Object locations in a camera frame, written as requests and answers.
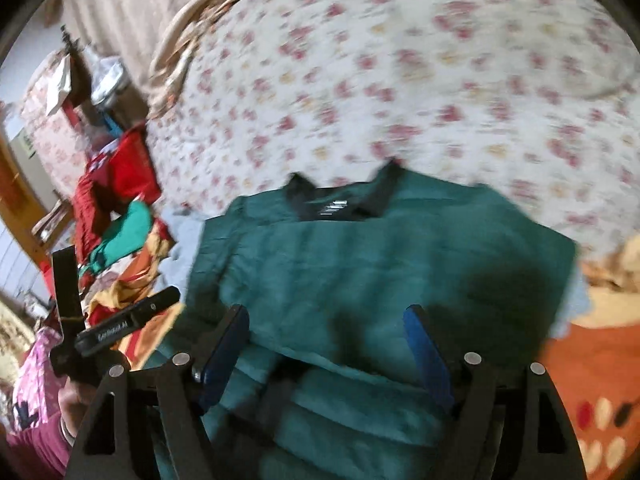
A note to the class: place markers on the orange patterned blanket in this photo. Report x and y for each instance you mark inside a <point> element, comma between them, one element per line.
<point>595,375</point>

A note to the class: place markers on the pink floral cloth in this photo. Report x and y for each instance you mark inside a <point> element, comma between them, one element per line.
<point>47,125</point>

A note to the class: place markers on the green puffer jacket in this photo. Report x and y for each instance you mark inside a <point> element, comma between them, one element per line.
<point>350,260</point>

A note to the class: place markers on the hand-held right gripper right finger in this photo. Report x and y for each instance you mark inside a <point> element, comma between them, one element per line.
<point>430,355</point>

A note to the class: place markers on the wooden furniture frame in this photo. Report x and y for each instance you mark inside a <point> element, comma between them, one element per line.
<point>15,195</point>

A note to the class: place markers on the floral quilt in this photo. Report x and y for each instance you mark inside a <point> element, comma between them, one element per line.
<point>400,85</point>

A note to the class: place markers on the person's left forearm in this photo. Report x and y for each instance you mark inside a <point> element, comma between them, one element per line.
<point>35,452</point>

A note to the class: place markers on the red garment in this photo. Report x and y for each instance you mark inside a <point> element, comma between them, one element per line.
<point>125,170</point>

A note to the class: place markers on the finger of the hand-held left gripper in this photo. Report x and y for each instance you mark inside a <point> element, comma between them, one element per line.
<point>67,285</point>
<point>162,300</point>

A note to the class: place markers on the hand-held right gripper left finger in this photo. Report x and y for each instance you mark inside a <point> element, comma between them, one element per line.
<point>225,355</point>

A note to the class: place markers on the turquoise garment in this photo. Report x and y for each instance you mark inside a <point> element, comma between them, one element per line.
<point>127,230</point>

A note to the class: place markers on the person's left hand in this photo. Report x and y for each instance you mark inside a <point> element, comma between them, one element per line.
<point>75,405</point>

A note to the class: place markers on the silver metal container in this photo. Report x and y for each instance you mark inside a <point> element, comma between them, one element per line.
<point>110,85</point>

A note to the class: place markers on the person's pink patterned clothing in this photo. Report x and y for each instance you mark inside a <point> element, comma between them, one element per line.
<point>37,370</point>

